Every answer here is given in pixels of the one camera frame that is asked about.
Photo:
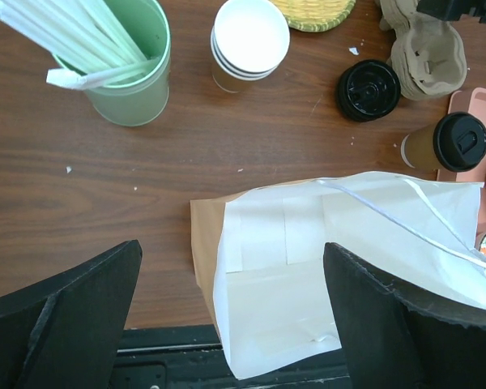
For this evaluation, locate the pink plastic tray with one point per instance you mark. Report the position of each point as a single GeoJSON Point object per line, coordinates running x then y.
{"type": "Point", "coordinates": [474, 102]}

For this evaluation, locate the stack of black lids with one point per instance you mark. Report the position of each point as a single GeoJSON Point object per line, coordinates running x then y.
{"type": "Point", "coordinates": [367, 91]}

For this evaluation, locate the brown paper bag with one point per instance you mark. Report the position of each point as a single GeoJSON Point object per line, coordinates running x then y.
{"type": "Point", "coordinates": [267, 259]}

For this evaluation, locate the cardboard cup carrier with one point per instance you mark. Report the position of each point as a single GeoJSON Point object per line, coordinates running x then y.
{"type": "Point", "coordinates": [428, 54]}

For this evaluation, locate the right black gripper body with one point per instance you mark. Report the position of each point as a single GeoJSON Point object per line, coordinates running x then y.
{"type": "Point", "coordinates": [453, 10]}

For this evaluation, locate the black coffee cup lid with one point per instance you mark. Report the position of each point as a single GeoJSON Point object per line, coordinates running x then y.
{"type": "Point", "coordinates": [460, 141]}

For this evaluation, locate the yellow woven coaster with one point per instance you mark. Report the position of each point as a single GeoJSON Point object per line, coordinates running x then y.
{"type": "Point", "coordinates": [314, 15]}

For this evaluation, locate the brown paper coffee cup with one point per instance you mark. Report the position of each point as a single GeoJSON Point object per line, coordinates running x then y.
{"type": "Point", "coordinates": [417, 150]}

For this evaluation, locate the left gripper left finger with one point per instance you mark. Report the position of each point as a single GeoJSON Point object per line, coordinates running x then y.
{"type": "Point", "coordinates": [64, 331]}

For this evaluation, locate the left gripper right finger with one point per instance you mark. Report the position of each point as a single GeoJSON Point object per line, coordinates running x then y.
{"type": "Point", "coordinates": [395, 334]}

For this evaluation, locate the white wrapped straws bundle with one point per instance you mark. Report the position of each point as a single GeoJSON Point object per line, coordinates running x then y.
{"type": "Point", "coordinates": [73, 44]}

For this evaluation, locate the stack of paper cups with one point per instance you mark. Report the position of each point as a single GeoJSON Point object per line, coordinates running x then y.
{"type": "Point", "coordinates": [249, 40]}

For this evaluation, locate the green straw holder cup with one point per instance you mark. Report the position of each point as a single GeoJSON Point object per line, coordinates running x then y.
{"type": "Point", "coordinates": [137, 103]}

